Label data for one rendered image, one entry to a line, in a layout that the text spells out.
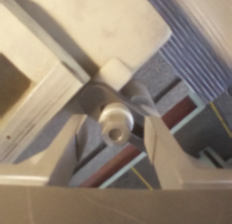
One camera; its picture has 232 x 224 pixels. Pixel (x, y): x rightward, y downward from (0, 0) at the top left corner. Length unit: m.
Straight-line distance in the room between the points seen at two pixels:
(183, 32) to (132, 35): 0.24
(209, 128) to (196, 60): 0.75
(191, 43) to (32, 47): 0.36
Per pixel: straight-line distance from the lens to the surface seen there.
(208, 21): 0.48
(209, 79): 0.49
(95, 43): 0.23
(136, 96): 0.30
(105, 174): 0.57
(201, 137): 1.17
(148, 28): 0.23
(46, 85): 0.18
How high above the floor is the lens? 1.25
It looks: 72 degrees down
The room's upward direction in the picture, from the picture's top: 178 degrees counter-clockwise
